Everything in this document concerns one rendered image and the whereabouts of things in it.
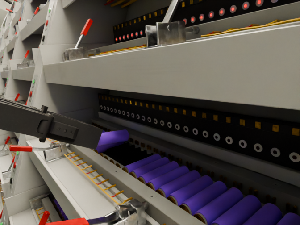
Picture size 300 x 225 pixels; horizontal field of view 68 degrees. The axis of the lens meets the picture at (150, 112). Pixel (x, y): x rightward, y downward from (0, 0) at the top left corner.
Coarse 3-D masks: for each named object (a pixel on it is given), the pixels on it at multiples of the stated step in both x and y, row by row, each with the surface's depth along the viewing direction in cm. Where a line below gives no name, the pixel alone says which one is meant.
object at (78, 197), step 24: (120, 120) 55; (48, 144) 52; (192, 144) 36; (48, 168) 40; (72, 168) 39; (264, 168) 27; (288, 168) 25; (72, 192) 31; (96, 192) 31; (72, 216) 30; (96, 216) 26
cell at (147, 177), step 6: (174, 162) 33; (156, 168) 32; (162, 168) 32; (168, 168) 32; (174, 168) 33; (144, 174) 31; (150, 174) 31; (156, 174) 31; (162, 174) 31; (144, 180) 30
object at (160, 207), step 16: (96, 160) 36; (96, 176) 33; (112, 176) 31; (128, 176) 30; (128, 192) 28; (144, 192) 26; (160, 208) 23; (176, 208) 23; (160, 224) 23; (176, 224) 21; (192, 224) 20
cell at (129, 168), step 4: (152, 156) 36; (156, 156) 36; (160, 156) 37; (140, 160) 35; (144, 160) 35; (148, 160) 35; (152, 160) 36; (132, 164) 34; (136, 164) 34; (140, 164) 34; (144, 164) 35; (128, 168) 33; (132, 168) 33; (136, 168) 34; (128, 172) 33
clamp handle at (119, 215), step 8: (120, 208) 22; (112, 216) 22; (120, 216) 22; (48, 224) 19; (56, 224) 19; (64, 224) 19; (72, 224) 19; (80, 224) 20; (88, 224) 20; (96, 224) 20; (104, 224) 21; (112, 224) 22
